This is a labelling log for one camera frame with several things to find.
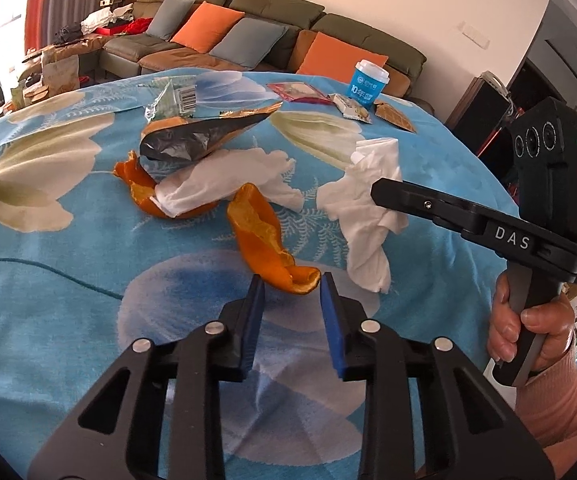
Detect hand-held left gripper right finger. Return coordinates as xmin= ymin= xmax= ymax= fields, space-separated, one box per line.
xmin=319 ymin=271 xmax=555 ymax=480

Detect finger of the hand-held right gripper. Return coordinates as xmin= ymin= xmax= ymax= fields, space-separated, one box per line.
xmin=371 ymin=176 xmax=490 ymax=237

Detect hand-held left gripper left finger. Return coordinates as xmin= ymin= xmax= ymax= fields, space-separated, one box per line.
xmin=27 ymin=275 xmax=268 ymax=480

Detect white tissue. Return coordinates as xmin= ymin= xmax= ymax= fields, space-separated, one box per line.
xmin=153 ymin=149 xmax=304 ymax=219
xmin=317 ymin=136 xmax=409 ymax=295

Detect orange peel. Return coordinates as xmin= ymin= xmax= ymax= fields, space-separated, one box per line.
xmin=113 ymin=150 xmax=222 ymax=221
xmin=226 ymin=182 xmax=322 ymax=296

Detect clear green-printed plastic wrapper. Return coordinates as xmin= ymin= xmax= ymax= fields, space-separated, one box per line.
xmin=143 ymin=79 xmax=200 ymax=124

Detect person's right hand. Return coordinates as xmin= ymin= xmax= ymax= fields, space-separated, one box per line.
xmin=487 ymin=277 xmax=577 ymax=374

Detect brown snack wrapper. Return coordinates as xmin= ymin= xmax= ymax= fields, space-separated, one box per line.
xmin=373 ymin=101 xmax=416 ymax=135

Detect dark wooden cabinet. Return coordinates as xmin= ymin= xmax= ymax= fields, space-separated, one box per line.
xmin=445 ymin=57 xmax=534 ymax=162

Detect white snack wrapper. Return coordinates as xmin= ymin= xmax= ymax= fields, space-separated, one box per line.
xmin=332 ymin=92 xmax=373 ymax=125

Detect blue and white cup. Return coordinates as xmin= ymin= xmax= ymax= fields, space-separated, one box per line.
xmin=349 ymin=59 xmax=391 ymax=106

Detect pink snack wrapper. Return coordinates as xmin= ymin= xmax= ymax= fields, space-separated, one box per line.
xmin=267 ymin=81 xmax=337 ymax=106

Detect orange cushion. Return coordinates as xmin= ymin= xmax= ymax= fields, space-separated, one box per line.
xmin=171 ymin=2 xmax=246 ymax=55
xmin=295 ymin=32 xmax=389 ymax=84

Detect blue floral blanket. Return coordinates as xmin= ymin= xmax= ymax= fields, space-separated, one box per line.
xmin=0 ymin=67 xmax=524 ymax=480

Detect gold and silver foil bag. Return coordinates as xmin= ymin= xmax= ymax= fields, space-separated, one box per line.
xmin=139 ymin=102 xmax=284 ymax=165

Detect grey-blue cushion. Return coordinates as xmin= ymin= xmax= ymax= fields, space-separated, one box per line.
xmin=210 ymin=17 xmax=289 ymax=72
xmin=149 ymin=0 xmax=196 ymax=41

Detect olive and brown sofa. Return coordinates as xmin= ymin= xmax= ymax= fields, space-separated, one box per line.
xmin=43 ymin=0 xmax=427 ymax=99

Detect red cloth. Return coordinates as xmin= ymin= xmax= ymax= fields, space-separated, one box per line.
xmin=96 ymin=17 xmax=154 ymax=37

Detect group of jars and packets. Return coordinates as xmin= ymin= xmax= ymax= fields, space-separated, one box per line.
xmin=0 ymin=42 xmax=82 ymax=122

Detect white clothes pile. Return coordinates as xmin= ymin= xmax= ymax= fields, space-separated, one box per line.
xmin=81 ymin=4 xmax=134 ymax=36

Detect black items on sofa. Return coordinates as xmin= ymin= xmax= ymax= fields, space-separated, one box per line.
xmin=51 ymin=22 xmax=87 ymax=46

